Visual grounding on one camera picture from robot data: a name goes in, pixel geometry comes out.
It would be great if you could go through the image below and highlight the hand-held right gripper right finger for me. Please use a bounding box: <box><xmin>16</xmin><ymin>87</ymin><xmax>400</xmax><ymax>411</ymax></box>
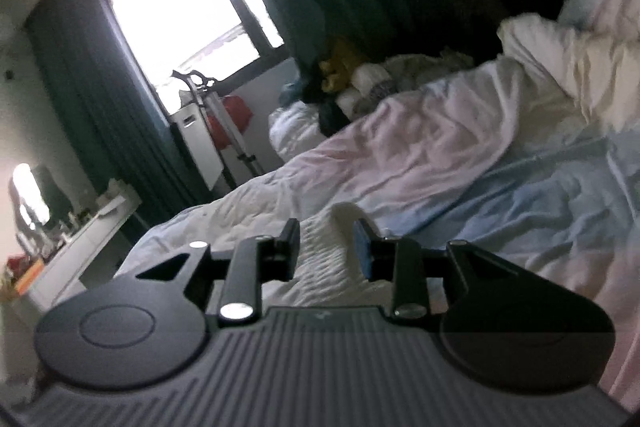
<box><xmin>353</xmin><ymin>219</ymin><xmax>547</xmax><ymax>321</ymax></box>

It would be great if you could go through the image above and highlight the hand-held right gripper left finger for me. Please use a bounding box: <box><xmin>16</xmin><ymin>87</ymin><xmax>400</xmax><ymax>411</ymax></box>
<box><xmin>114</xmin><ymin>219</ymin><xmax>300</xmax><ymax>326</ymax></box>

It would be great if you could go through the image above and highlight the pile of clothes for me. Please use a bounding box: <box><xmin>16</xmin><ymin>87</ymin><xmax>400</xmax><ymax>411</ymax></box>
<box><xmin>270</xmin><ymin>47</ymin><xmax>476</xmax><ymax>138</ymax></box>

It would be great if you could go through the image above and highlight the pastel duvet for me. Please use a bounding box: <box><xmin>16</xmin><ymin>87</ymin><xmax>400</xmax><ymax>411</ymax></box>
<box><xmin>115</xmin><ymin>14</ymin><xmax>640</xmax><ymax>408</ymax></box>

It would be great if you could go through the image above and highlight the red bag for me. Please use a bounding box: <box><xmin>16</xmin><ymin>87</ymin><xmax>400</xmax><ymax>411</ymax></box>
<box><xmin>207</xmin><ymin>94</ymin><xmax>252</xmax><ymax>148</ymax></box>

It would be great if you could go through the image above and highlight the yellow plush toy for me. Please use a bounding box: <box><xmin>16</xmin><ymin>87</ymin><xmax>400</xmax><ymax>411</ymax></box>
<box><xmin>319</xmin><ymin>38</ymin><xmax>366</xmax><ymax>92</ymax></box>

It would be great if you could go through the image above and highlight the white desk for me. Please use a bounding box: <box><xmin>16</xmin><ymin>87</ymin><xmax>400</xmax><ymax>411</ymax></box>
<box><xmin>10</xmin><ymin>182</ymin><xmax>143</xmax><ymax>314</ymax></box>

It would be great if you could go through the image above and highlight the orange box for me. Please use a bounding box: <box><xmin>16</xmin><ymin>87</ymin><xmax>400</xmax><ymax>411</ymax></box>
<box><xmin>15</xmin><ymin>259</ymin><xmax>47</xmax><ymax>296</ymax></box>

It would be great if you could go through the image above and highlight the vanity mirror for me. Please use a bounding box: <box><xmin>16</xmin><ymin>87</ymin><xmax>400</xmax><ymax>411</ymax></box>
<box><xmin>7</xmin><ymin>162</ymin><xmax>71</xmax><ymax>234</ymax></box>

